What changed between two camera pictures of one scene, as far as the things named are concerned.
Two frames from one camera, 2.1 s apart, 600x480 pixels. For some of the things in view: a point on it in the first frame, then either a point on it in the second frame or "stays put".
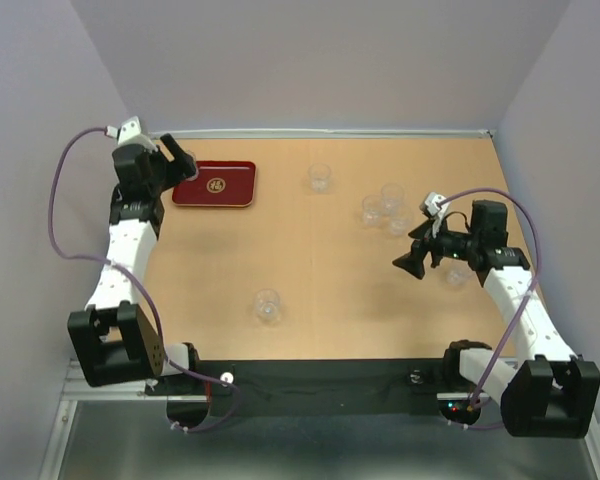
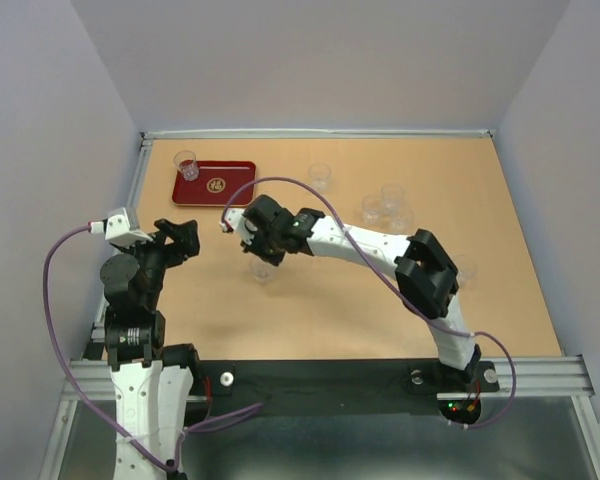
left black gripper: [182, 166] → [185, 240]
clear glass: [267, 304] → [262, 271]
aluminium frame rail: [338, 134] stays put
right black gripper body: [449, 244] → [265, 245]
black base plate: [326, 386] stays put
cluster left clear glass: [372, 210] stays put
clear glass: [319, 173] stays put
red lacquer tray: [220, 183] stays put
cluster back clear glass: [392, 198] stays put
